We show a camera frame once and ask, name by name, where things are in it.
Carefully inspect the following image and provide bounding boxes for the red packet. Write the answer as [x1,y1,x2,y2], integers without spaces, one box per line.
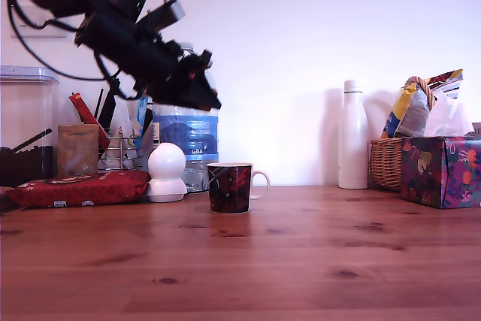
[68,92,112,150]

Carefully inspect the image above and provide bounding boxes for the grey snack bag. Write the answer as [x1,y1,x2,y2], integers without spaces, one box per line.
[394,90,431,138]

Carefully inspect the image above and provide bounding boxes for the brown paper pouch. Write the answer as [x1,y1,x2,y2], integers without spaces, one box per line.
[56,123,100,179]

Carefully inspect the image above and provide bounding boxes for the blue packet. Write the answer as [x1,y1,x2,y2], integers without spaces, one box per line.
[136,95,150,138]

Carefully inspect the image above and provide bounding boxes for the wicker basket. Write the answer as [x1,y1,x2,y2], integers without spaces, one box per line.
[368,75,439,192]

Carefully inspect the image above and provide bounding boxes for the white metal bottle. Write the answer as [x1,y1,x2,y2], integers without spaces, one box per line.
[337,79,369,190]

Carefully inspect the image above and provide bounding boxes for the black scoop handle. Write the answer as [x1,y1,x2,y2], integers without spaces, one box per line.
[12,127,53,154]

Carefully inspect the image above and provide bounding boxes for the dark red patterned mug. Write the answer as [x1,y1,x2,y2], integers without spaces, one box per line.
[206,162,271,214]

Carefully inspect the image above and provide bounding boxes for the floral tissue box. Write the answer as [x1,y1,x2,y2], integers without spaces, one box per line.
[399,135,481,210]

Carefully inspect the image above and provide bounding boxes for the white light switch plate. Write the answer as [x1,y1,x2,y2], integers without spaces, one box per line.
[10,4,73,41]

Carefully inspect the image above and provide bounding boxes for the dark coffee beans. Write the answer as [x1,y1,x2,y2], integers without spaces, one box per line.
[0,145,55,187]

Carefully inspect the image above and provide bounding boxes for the large clear water bottle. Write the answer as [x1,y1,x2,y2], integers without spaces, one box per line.
[150,42,221,194]

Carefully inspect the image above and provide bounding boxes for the yellow and blue snack bag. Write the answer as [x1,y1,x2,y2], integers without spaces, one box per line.
[380,85,417,140]

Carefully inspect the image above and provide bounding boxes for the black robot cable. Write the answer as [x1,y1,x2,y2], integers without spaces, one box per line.
[5,0,113,82]
[94,52,146,101]

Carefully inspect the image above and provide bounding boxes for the striped snack bag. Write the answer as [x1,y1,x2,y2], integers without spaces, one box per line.
[427,68,464,102]

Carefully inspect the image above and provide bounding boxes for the metal wire rack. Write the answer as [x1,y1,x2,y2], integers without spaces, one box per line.
[97,135,154,171]

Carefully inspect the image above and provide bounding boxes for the red coffee bag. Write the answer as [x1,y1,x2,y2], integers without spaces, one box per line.
[8,169,152,209]

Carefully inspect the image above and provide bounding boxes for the small white round camera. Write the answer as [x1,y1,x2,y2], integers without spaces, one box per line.
[145,141,188,203]

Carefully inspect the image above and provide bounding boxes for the clear storage container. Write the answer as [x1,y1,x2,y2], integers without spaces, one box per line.
[0,65,61,187]

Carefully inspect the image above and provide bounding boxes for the thin black stick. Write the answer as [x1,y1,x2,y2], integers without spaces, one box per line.
[93,88,104,120]

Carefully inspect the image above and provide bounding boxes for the white paper packet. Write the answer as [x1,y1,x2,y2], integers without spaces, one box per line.
[113,98,135,137]

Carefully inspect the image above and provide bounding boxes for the white tissue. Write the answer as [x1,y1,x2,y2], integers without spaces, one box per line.
[422,90,475,138]

